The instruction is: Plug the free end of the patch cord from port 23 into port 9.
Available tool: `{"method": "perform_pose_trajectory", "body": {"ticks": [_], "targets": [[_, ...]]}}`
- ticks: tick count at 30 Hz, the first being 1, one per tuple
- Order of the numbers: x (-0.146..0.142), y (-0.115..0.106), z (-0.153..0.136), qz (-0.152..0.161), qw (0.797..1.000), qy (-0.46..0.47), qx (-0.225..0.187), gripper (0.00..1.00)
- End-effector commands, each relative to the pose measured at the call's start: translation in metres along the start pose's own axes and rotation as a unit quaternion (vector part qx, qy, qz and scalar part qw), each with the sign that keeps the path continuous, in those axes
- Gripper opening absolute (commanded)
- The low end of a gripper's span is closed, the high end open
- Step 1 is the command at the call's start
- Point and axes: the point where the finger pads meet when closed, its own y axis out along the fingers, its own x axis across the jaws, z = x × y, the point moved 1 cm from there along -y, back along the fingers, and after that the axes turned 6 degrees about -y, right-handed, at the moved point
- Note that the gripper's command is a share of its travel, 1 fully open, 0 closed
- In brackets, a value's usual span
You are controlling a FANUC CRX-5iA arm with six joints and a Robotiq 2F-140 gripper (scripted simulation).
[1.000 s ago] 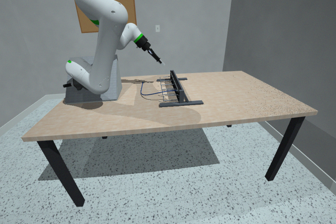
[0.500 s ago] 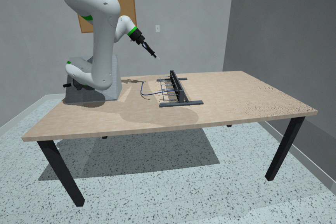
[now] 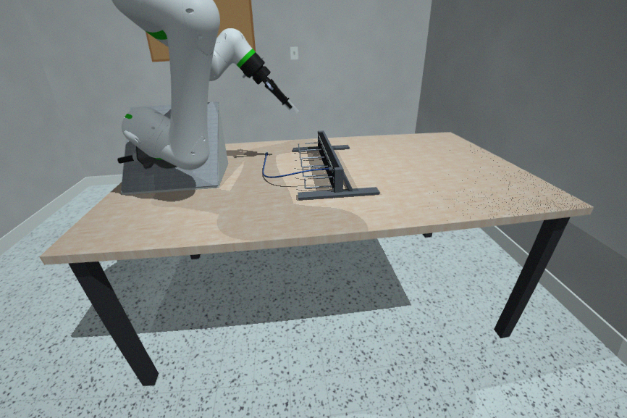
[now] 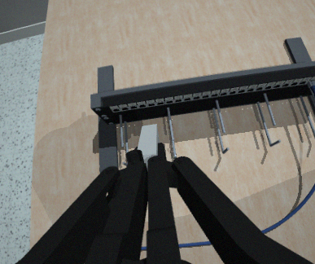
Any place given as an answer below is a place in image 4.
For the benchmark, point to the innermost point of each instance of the blue patch cord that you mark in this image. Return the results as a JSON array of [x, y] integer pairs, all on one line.
[[269, 228]]

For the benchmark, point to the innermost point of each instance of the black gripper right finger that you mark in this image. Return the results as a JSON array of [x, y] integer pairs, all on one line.
[[232, 234]]

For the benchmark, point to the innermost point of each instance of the black patch panel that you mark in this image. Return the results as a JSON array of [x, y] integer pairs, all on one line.
[[197, 94]]

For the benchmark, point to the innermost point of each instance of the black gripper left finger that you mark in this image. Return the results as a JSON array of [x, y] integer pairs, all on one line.
[[86, 221]]

